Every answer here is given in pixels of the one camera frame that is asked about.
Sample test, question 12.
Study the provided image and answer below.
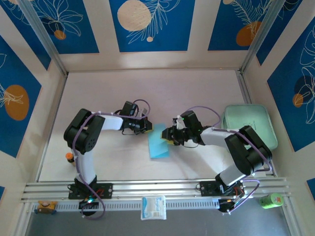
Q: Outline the light blue cloth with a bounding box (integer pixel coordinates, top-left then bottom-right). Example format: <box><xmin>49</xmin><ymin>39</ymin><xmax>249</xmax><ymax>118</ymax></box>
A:
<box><xmin>147</xmin><ymin>122</ymin><xmax>170</xmax><ymax>159</ymax></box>

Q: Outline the white tissue packet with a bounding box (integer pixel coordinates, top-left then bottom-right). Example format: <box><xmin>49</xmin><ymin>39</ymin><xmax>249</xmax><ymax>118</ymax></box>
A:
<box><xmin>140</xmin><ymin>196</ymin><xmax>167</xmax><ymax>221</ymax></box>

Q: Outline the small plastic bottle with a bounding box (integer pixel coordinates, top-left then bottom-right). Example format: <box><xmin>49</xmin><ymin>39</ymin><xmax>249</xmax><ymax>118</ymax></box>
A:
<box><xmin>65</xmin><ymin>152</ymin><xmax>77</xmax><ymax>167</ymax></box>

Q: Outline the black electronics module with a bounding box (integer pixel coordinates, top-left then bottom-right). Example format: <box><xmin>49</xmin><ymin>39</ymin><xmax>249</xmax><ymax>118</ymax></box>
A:
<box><xmin>218</xmin><ymin>196</ymin><xmax>245</xmax><ymax>215</ymax></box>
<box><xmin>78</xmin><ymin>198</ymin><xmax>99</xmax><ymax>217</ymax></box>

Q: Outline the green cylinder can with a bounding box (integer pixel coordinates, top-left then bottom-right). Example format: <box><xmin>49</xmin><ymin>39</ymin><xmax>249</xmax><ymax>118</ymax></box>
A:
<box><xmin>259</xmin><ymin>193</ymin><xmax>284</xmax><ymax>209</ymax></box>

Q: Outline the small yellow blue gadget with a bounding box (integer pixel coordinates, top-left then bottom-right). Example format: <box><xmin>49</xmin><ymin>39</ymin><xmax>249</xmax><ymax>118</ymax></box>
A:
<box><xmin>36</xmin><ymin>200</ymin><xmax>58</xmax><ymax>214</ymax></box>

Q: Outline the aluminium mounting rail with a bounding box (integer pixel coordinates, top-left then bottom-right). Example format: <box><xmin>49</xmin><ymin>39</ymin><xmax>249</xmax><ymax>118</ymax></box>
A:
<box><xmin>21</xmin><ymin>177</ymin><xmax>291</xmax><ymax>202</ymax></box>

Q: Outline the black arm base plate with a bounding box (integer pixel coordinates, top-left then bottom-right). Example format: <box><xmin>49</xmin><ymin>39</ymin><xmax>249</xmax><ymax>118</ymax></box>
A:
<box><xmin>199</xmin><ymin>180</ymin><xmax>244</xmax><ymax>197</ymax></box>
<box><xmin>68</xmin><ymin>182</ymin><xmax>114</xmax><ymax>200</ymax></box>

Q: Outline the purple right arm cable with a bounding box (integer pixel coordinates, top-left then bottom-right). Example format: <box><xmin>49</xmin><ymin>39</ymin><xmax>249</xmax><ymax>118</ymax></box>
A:
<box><xmin>187</xmin><ymin>105</ymin><xmax>273</xmax><ymax>215</ymax></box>

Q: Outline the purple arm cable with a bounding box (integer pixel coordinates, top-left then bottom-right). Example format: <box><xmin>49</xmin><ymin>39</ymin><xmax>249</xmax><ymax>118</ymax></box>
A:
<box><xmin>187</xmin><ymin>105</ymin><xmax>273</xmax><ymax>215</ymax></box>
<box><xmin>73</xmin><ymin>99</ymin><xmax>151</xmax><ymax>220</ymax></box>

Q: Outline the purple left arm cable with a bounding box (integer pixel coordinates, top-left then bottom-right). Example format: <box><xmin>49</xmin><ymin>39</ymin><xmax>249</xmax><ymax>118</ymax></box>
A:
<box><xmin>73</xmin><ymin>99</ymin><xmax>151</xmax><ymax>220</ymax></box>

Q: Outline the white slotted cable duct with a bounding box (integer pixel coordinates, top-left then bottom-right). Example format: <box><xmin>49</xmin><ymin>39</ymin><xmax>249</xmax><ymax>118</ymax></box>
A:
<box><xmin>31</xmin><ymin>198</ymin><xmax>222</xmax><ymax>212</ymax></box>

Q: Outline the aluminium frame post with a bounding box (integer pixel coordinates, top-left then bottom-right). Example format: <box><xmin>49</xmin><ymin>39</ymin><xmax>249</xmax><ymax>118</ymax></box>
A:
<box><xmin>18</xmin><ymin>0</ymin><xmax>69</xmax><ymax>76</ymax></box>
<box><xmin>239</xmin><ymin>0</ymin><xmax>283</xmax><ymax>74</ymax></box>

